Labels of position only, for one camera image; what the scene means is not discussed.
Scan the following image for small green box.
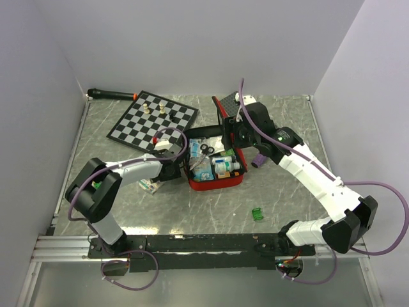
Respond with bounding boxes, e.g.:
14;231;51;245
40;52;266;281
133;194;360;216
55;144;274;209
220;148;236;157

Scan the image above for white blue mask packet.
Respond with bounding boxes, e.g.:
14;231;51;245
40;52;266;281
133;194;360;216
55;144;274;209
203;136;225;155

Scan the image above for blue cotton swab bag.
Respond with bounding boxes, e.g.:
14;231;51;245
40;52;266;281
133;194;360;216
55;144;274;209
189;139;215;182

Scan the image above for white medicine bottle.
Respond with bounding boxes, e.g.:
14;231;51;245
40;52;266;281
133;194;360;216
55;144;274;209
214;162;240;174

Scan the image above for black handled scissors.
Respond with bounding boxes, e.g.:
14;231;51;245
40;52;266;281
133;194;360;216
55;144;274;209
191;143;215;169

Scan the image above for red black medicine bag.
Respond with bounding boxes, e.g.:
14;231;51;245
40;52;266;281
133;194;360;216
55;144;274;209
183;96;247;191

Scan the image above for brown medicine bottle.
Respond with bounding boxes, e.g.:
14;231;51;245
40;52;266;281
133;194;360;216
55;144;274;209
216;171;241;180

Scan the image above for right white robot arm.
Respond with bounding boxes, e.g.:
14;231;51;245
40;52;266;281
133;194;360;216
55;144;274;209
223;95;378;255

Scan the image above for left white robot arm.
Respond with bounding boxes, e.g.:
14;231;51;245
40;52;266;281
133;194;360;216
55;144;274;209
65;143;185;257

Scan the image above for grey lego baseplate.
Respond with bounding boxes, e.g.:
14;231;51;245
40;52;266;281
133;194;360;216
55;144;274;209
220;91;240;117

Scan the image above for purple tube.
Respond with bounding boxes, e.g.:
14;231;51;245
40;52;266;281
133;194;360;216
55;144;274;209
251;153;268;168

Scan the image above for black white chessboard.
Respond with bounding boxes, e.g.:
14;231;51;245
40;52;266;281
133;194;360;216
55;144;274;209
107;91;198;153

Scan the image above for white chess piece left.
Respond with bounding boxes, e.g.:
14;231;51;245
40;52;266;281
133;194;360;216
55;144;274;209
143;104;150;114

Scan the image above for green yellow toy block car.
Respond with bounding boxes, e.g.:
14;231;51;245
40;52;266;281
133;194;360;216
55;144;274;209
91;181;101;189

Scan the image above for green plastic clip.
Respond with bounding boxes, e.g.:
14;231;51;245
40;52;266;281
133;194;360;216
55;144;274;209
252;207;264;221

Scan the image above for black microphone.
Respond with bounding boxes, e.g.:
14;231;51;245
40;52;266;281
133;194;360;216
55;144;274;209
87;88;137;100

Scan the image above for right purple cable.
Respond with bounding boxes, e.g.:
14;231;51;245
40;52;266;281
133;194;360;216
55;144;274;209
236;77;409;286

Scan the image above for purple cable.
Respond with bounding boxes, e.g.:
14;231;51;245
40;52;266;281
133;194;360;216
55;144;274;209
66;127;188;292
236;77;409;286

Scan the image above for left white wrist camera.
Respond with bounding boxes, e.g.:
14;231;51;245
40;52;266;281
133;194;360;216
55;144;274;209
154;139;173;151

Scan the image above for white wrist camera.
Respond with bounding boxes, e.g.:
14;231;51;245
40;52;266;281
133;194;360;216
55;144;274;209
154;139;173;151
235;93;257;122

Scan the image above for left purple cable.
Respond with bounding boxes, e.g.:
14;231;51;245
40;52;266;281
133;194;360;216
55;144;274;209
66;127;188;292

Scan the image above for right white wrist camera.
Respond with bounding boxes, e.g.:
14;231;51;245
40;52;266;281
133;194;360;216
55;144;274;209
235;93;257;122

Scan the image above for black mounting rail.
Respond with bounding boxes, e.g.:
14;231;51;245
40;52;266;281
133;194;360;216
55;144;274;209
88;233;316;272

